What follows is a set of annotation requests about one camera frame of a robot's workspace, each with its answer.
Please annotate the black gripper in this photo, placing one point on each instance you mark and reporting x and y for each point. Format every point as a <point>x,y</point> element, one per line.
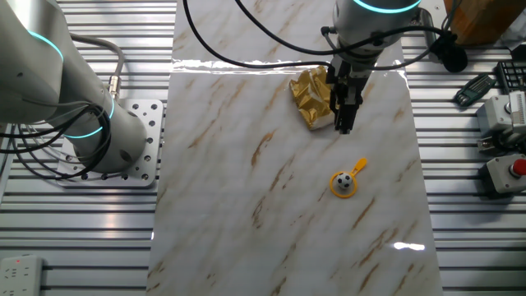
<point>353,70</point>

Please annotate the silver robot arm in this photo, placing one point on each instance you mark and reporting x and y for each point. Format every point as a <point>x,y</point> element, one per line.
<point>37,61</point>

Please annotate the small soccer ball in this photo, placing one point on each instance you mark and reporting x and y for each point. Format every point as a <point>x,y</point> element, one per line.
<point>344,180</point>

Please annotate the gold foil packet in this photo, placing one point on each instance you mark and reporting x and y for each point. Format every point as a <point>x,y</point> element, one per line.
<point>310,98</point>

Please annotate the marble pattern mat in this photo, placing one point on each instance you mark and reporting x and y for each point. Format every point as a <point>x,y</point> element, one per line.
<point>267,205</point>

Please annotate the light grey box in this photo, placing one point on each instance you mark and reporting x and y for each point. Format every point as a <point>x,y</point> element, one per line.
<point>493,113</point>

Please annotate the brown cardboard box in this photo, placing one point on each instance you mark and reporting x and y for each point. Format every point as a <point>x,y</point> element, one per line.
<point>481,18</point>

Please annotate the red emergency stop button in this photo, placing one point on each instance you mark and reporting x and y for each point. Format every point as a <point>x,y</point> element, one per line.
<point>503,174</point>

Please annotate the black keyboard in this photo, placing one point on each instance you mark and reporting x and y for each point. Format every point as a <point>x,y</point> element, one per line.
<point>513,76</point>

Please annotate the grey plastic bag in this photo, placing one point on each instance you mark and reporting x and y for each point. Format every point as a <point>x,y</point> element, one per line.
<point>515,35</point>

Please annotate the aluminium robot mounting plate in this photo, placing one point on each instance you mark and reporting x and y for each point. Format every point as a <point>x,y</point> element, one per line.
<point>152,123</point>

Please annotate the white power strip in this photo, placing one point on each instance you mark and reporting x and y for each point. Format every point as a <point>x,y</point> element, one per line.
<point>20,275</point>

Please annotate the silver camera bracket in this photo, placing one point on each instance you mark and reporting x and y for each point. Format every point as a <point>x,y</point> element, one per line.
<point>427,29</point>

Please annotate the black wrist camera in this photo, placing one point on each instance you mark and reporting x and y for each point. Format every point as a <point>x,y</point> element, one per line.
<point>450,53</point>

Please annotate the silver ribbed camera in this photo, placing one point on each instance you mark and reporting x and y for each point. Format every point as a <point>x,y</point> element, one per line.
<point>518,111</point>

